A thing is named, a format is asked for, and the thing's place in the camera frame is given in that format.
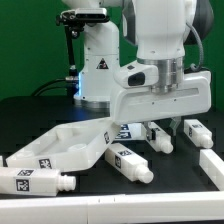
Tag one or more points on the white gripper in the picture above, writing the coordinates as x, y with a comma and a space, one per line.
192, 96

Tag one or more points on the white desk top tray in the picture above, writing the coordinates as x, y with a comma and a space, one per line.
68, 147

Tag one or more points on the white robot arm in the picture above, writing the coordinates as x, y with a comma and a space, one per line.
153, 86

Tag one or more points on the white marker sheet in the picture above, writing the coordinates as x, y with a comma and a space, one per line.
134, 131

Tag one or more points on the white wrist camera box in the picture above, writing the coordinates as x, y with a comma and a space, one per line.
136, 75

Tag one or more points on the white L-shaped obstacle wall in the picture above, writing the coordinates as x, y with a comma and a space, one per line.
125, 209

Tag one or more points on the black camera on stand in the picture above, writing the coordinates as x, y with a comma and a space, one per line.
74, 21

